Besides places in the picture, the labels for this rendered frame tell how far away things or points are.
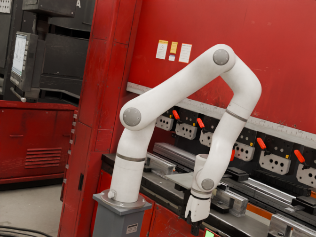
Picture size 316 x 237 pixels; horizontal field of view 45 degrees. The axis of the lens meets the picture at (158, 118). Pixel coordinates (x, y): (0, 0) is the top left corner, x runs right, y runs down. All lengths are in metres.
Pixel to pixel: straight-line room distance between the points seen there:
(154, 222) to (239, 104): 1.14
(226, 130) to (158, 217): 1.01
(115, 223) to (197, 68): 0.68
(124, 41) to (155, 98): 1.25
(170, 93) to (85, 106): 1.36
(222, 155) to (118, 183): 0.43
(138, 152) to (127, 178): 0.11
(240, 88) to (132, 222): 0.68
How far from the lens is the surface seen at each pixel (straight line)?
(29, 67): 2.50
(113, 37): 2.58
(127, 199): 1.55
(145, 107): 1.42
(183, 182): 2.00
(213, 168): 1.40
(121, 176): 1.52
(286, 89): 1.89
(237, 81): 1.44
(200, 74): 1.41
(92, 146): 2.65
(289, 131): 1.87
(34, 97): 2.97
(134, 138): 1.52
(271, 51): 1.96
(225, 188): 2.12
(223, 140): 1.44
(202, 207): 1.55
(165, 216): 2.26
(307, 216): 2.17
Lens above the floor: 1.59
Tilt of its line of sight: 9 degrees down
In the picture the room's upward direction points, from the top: 11 degrees clockwise
